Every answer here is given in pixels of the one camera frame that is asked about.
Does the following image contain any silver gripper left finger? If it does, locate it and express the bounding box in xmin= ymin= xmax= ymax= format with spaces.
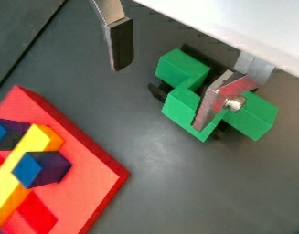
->
xmin=90 ymin=0 xmax=135 ymax=71

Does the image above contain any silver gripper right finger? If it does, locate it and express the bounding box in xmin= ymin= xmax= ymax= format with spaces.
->
xmin=193 ymin=52 xmax=277 ymax=132

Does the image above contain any green stepped block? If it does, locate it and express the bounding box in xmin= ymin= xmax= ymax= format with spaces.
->
xmin=156 ymin=48 xmax=278 ymax=142

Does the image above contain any red base board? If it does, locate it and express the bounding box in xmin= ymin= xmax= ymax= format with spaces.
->
xmin=0 ymin=86 xmax=130 ymax=234

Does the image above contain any blue post far left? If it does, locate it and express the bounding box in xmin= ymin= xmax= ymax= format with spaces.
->
xmin=0 ymin=119 xmax=31 ymax=151

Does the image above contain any blue post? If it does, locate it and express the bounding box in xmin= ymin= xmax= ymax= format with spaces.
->
xmin=13 ymin=152 xmax=73 ymax=188
xmin=0 ymin=119 xmax=31 ymax=151

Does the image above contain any blue post far right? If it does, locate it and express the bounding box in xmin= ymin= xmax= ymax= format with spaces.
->
xmin=13 ymin=152 xmax=73 ymax=188

